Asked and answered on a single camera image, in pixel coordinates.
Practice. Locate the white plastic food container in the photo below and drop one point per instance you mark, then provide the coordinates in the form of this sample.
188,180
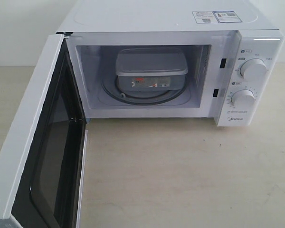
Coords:
151,69

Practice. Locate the white microwave door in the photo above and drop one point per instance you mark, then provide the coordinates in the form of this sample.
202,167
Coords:
42,159

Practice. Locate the white microwave oven body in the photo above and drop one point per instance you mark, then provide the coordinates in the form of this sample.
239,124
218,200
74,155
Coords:
215,52

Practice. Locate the glass turntable plate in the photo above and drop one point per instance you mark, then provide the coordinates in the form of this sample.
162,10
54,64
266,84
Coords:
109,92

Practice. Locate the lower white timer knob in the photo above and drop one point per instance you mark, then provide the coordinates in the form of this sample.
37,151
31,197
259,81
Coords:
243,98

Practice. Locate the upper white power knob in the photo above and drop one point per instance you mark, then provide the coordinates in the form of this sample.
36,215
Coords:
253,69

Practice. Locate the blue white label sticker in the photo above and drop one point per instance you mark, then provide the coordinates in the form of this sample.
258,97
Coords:
208,17

